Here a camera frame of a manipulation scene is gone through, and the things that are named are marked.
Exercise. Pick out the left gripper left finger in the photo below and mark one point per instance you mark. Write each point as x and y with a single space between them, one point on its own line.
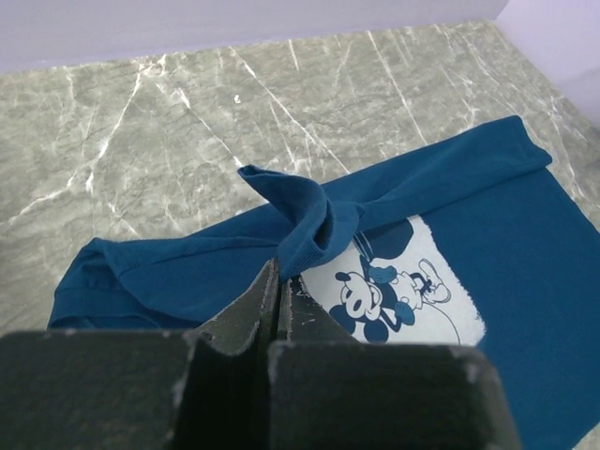
203 388

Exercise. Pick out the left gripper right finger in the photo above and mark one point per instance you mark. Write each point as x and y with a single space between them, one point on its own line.
330 391

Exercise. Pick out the blue printed t-shirt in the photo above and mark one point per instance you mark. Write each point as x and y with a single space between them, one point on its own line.
468 241

